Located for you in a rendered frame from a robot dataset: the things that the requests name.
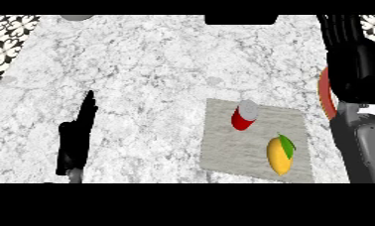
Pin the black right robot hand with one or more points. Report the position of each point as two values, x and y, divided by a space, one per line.
350 68

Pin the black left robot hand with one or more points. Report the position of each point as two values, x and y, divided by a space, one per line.
75 140

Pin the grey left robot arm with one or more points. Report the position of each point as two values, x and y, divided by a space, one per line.
75 175

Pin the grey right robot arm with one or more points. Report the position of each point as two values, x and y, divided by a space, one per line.
355 144

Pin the red rimmed plate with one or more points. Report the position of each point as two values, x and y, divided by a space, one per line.
326 96

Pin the yellow lemon with green leaf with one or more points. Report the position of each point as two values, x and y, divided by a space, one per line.
279 155

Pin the grey placemat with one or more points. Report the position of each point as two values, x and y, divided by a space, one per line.
243 144

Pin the red can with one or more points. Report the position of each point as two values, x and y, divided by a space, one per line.
242 116

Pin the black appliance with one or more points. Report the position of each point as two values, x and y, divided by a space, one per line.
240 19

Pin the grey round object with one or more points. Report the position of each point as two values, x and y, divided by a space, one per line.
76 17

